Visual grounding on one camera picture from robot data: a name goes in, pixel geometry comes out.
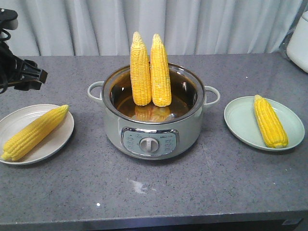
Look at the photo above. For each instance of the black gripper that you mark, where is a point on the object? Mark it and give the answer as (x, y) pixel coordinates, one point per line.
(14, 71)

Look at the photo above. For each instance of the green electric cooking pot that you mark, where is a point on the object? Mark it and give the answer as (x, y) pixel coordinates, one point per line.
(151, 132)

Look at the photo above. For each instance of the green round plate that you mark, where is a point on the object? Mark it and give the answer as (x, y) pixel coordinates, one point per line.
(239, 116)

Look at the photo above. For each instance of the white round plate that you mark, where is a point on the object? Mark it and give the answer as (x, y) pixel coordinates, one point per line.
(17, 120)

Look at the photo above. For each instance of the yellow corn cob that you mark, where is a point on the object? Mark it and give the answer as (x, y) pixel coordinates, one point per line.
(270, 127)
(159, 70)
(140, 71)
(30, 136)

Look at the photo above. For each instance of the white rice cooker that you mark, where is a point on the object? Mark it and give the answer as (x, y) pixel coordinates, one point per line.
(297, 49)

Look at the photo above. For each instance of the white pleated curtain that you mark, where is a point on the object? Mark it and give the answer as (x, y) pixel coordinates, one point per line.
(106, 27)

